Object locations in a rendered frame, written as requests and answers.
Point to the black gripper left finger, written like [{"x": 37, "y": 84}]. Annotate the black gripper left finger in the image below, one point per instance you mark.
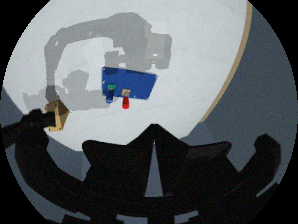
[{"x": 136, "y": 156}]

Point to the blue circuit board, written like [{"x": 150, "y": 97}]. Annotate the blue circuit board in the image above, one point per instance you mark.
[{"x": 117, "y": 82}]

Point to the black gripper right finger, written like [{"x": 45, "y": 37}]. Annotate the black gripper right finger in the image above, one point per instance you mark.
[{"x": 174, "y": 156}]

